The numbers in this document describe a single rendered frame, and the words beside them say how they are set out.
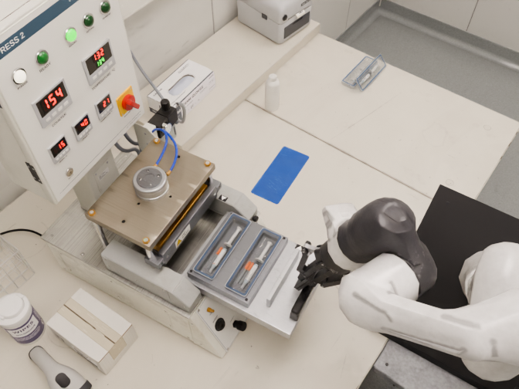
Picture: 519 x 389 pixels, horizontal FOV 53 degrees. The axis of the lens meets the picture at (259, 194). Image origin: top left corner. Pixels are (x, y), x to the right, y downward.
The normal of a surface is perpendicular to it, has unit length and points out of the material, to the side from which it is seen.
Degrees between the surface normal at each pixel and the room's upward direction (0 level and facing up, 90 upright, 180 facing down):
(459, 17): 90
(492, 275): 49
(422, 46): 0
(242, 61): 0
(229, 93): 0
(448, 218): 43
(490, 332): 37
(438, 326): 54
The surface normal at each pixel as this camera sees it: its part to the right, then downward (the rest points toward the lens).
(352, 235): -0.86, 0.21
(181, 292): 0.57, -0.20
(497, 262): -0.77, -0.29
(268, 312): 0.00, -0.60
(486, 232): -0.36, 0.03
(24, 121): 0.88, 0.39
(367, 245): -0.53, 0.64
